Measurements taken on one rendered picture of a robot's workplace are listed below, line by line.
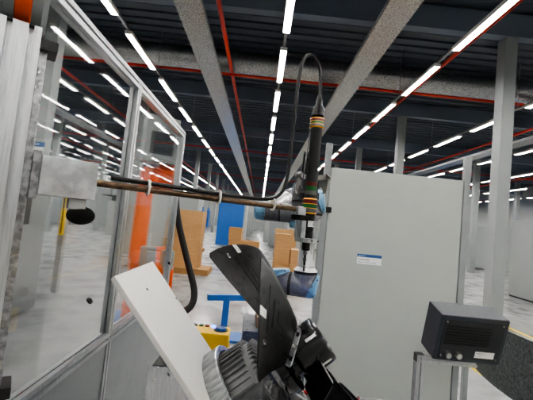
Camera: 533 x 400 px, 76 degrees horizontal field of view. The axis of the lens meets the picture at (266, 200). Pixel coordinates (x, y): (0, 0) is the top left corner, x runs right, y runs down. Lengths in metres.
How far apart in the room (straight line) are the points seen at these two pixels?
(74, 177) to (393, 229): 2.60
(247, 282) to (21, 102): 0.65
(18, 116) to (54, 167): 0.10
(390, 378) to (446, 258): 1.06
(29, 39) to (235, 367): 0.79
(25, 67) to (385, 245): 2.67
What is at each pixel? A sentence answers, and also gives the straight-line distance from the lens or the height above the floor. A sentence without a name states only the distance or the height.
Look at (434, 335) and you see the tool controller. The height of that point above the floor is 1.14.
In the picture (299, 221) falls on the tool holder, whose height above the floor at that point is 1.52.
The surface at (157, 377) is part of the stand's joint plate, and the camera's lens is 0.93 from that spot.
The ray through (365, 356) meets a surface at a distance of 3.11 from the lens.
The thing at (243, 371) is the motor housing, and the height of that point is 1.16.
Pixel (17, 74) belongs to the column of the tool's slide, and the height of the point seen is 1.71.
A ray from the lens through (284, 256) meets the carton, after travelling 8.56.
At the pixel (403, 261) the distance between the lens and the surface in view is 3.04.
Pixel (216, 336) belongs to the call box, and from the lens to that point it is 1.39.
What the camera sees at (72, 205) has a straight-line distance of 0.73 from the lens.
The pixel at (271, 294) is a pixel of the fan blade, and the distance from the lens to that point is 0.71.
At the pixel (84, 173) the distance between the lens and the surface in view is 0.72.
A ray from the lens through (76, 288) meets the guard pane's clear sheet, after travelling 1.32.
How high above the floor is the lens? 1.51
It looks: 3 degrees up
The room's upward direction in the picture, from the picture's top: 6 degrees clockwise
